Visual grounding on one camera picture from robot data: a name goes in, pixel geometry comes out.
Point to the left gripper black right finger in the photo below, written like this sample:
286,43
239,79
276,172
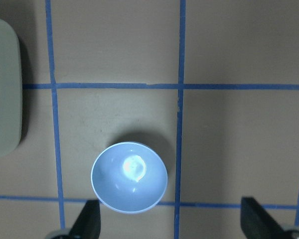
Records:
256,223

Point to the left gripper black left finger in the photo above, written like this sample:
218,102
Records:
88,223

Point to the blue bowl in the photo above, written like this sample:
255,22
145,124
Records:
129,177

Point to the cream toaster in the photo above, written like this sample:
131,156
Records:
10,90

